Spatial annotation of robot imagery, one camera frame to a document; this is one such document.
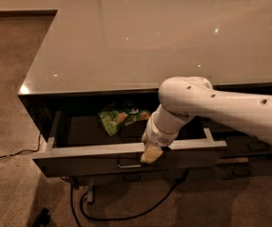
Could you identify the green snack bag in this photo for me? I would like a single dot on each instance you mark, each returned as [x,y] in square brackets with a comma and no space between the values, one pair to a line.
[113,120]

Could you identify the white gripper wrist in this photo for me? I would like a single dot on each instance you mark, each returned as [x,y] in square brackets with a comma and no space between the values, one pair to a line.
[157,136]

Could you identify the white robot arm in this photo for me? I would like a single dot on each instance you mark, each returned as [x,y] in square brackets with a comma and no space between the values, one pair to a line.
[183,98]

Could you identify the grey drawer cabinet counter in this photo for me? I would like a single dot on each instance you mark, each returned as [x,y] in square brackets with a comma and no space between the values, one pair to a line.
[100,51]

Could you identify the black floor plug box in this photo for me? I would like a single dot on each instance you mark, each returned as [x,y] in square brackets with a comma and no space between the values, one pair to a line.
[42,219]

